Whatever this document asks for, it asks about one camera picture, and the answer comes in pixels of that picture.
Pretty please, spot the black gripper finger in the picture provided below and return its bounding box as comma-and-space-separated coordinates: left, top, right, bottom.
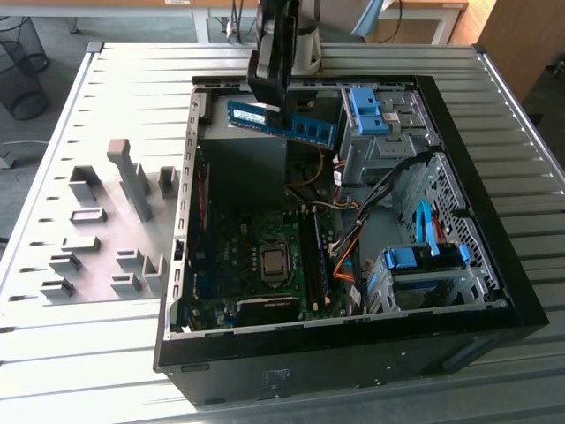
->
245, 36, 290, 128

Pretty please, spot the blue RAM stick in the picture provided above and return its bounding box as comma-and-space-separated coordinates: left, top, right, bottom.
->
226, 99, 340, 148

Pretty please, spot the installed RAM stick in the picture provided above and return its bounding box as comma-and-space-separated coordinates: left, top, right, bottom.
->
312, 206, 333, 307

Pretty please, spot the black empty RAM slot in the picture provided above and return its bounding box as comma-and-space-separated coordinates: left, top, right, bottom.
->
298, 206, 315, 313

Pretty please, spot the grey power supply unit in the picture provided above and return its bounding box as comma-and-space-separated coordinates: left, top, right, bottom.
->
197, 93, 290, 211

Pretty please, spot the blue drive bay latch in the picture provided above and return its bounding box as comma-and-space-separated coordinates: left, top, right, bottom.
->
348, 87, 392, 136

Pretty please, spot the metal drive cage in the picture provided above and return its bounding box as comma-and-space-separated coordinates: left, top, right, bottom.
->
339, 86, 442, 187

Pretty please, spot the metal CPU socket cover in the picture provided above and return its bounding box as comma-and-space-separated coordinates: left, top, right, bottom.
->
258, 238, 293, 284

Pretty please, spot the silver CPU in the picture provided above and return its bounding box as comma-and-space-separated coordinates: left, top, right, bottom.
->
263, 250, 288, 273

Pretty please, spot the green motherboard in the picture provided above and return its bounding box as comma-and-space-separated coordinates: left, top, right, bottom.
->
189, 205, 352, 331

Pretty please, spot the grey parts rack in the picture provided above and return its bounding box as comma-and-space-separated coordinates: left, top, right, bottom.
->
38, 137, 182, 307

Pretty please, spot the hard disk in blue carrier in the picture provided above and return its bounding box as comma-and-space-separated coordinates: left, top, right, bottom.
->
382, 244, 471, 273

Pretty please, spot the black graphics card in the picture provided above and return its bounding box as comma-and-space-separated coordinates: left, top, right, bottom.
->
232, 294, 302, 327

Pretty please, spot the brown wooden cabinet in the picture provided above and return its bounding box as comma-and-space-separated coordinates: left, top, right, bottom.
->
478, 0, 565, 105

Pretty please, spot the metal disk bay cage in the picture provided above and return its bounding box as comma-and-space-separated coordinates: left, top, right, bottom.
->
365, 245, 489, 314

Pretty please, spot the black mesh wastebasket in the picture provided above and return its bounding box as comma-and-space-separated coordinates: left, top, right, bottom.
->
0, 16, 49, 121

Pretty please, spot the black open PC case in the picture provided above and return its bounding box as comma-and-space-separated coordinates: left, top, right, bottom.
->
152, 73, 550, 406

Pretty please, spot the black cable bundle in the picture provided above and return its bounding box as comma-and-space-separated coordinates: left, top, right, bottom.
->
355, 152, 433, 226

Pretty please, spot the wooden desk white frame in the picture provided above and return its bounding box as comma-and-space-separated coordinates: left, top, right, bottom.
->
379, 0, 469, 45

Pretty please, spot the blue flat data wire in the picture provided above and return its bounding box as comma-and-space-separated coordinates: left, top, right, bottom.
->
416, 200, 441, 256

